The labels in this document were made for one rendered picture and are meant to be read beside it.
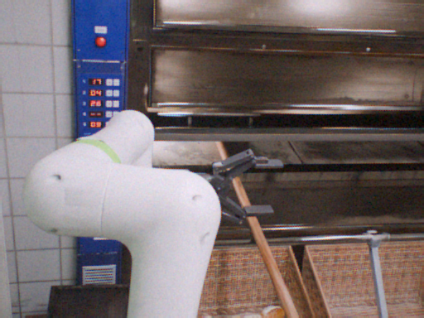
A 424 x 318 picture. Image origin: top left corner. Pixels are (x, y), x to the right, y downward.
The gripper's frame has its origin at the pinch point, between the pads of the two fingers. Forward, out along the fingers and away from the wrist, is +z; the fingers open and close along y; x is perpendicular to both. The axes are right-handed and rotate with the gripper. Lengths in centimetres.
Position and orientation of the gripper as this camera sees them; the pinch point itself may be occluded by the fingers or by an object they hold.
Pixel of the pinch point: (272, 187)
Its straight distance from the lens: 132.8
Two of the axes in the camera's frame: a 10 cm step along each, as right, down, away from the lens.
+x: 1.9, 5.2, -8.4
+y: -1.1, 8.6, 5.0
